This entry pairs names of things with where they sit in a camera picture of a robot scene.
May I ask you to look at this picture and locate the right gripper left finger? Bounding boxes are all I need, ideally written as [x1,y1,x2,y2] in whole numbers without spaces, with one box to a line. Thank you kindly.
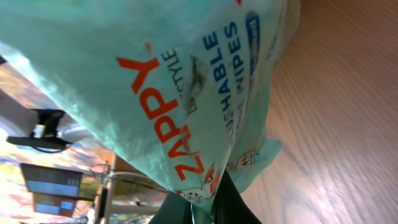
[149,192,193,224]

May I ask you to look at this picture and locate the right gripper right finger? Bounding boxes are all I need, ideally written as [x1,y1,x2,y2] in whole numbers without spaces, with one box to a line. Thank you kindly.
[212,171,261,224]

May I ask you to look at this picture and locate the teal snack packet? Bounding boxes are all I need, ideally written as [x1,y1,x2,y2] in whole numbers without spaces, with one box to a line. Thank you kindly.
[1,0,301,212]

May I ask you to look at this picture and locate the dark monitor screen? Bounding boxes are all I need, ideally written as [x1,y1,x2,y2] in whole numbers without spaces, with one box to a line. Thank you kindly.
[20,163,83,217]

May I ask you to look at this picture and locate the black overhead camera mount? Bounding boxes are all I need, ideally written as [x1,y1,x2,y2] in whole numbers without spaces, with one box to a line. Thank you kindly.
[6,109,73,154]

